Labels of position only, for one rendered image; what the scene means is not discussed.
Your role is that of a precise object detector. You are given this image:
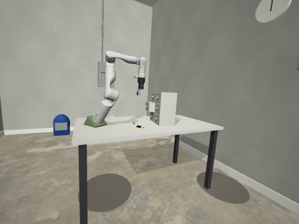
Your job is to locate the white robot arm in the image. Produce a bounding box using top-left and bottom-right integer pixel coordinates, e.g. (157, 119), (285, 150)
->
(93, 51), (147, 124)

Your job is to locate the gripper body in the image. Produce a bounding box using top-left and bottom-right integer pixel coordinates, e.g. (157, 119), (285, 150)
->
(134, 72), (145, 89)

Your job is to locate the grey drawer front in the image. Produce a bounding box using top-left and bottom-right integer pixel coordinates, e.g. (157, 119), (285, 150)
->
(156, 93), (161, 103)
(155, 103), (160, 114)
(154, 113), (160, 125)
(151, 93), (156, 102)
(146, 102), (155, 112)
(150, 112), (155, 121)

